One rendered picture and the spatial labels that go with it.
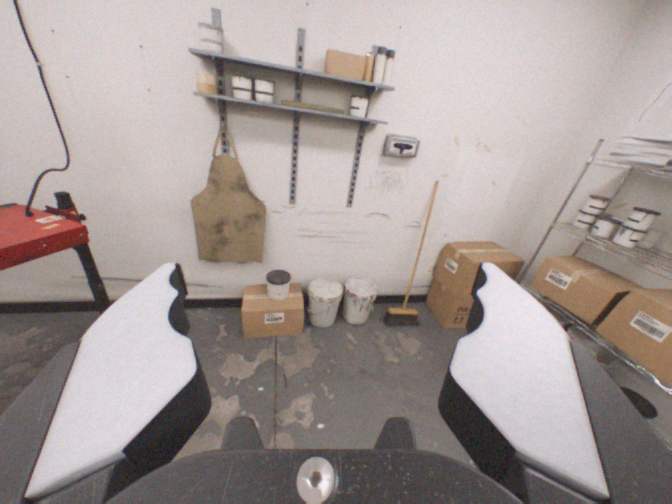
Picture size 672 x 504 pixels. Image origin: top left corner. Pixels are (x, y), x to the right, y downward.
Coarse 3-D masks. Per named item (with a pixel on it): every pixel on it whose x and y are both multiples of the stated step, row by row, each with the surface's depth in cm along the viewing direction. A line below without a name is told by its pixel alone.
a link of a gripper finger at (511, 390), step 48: (480, 288) 9; (480, 336) 7; (528, 336) 7; (480, 384) 6; (528, 384) 6; (576, 384) 6; (480, 432) 5; (528, 432) 5; (576, 432) 5; (576, 480) 4
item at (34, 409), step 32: (64, 352) 7; (32, 384) 6; (64, 384) 6; (0, 416) 5; (32, 416) 5; (0, 448) 5; (32, 448) 5; (0, 480) 4; (96, 480) 4; (128, 480) 5
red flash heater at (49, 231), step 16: (16, 208) 129; (32, 208) 131; (48, 208) 133; (0, 224) 114; (16, 224) 116; (32, 224) 118; (48, 224) 120; (64, 224) 122; (80, 224) 124; (0, 240) 104; (16, 240) 105; (32, 240) 107; (48, 240) 112; (64, 240) 118; (80, 240) 124; (0, 256) 100; (16, 256) 104; (32, 256) 109
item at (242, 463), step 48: (240, 432) 5; (384, 432) 5; (144, 480) 4; (192, 480) 4; (240, 480) 4; (288, 480) 4; (336, 480) 4; (384, 480) 4; (432, 480) 4; (480, 480) 4
